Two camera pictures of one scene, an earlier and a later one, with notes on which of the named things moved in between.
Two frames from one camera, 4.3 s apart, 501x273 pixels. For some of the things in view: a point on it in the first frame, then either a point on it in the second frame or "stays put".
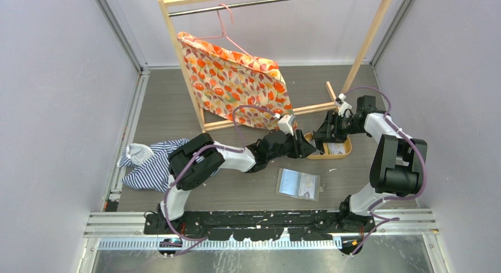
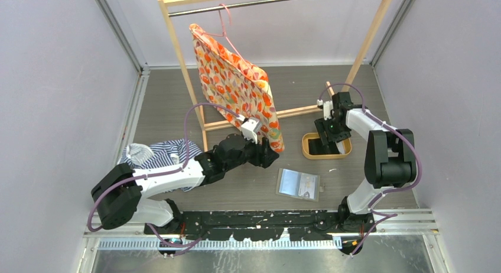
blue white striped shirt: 149,165 stays put
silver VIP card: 307,186 stays put
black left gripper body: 289,148 to 250,153
